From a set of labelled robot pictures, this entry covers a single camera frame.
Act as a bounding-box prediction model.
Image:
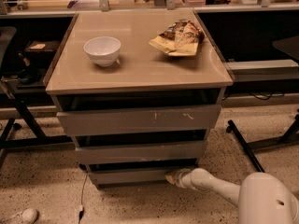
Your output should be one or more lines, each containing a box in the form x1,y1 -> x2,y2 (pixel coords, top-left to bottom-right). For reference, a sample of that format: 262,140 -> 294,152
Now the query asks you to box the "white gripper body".
174,169 -> 192,189

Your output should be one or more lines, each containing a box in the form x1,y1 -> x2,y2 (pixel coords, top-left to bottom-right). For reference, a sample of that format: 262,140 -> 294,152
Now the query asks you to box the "grey bottom drawer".
87,161 -> 188,187

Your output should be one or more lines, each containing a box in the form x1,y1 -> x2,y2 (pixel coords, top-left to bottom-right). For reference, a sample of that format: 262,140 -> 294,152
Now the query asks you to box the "grey drawer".
57,90 -> 221,136
87,161 -> 188,187
74,130 -> 208,166

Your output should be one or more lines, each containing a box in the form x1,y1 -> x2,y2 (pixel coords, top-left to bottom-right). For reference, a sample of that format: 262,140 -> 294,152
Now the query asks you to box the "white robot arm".
165,168 -> 299,224

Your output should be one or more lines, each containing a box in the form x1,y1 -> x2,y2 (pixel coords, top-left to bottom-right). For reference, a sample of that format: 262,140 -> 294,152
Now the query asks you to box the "grey top drawer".
57,90 -> 221,136

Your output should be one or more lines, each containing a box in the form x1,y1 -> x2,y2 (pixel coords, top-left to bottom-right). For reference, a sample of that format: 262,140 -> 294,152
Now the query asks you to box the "grey middle drawer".
74,130 -> 208,166

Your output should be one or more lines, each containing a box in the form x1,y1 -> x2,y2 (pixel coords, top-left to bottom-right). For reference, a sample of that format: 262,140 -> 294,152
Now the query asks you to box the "grey drawer cabinet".
45,9 -> 235,175

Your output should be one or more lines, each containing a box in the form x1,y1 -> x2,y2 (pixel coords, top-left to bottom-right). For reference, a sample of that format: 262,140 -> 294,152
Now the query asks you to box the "black wheeled stand base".
226,110 -> 299,173

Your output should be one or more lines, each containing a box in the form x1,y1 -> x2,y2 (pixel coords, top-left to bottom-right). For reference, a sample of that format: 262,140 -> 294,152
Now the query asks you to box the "crumpled chip bag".
149,20 -> 205,57

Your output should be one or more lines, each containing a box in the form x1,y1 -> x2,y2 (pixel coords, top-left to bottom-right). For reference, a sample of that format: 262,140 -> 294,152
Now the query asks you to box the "white bowl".
83,36 -> 121,67

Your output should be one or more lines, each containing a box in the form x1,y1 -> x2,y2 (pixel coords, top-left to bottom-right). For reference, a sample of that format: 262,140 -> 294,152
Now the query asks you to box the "white shoe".
0,208 -> 38,224

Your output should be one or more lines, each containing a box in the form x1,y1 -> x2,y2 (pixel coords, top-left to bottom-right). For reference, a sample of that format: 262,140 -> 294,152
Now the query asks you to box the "black box with note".
24,40 -> 60,60

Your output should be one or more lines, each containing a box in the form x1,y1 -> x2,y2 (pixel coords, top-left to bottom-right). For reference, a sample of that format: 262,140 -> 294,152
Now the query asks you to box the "black floor cable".
78,171 -> 90,222

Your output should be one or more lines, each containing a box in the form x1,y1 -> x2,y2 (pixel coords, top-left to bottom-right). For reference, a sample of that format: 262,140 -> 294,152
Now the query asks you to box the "black table frame left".
0,77 -> 74,170

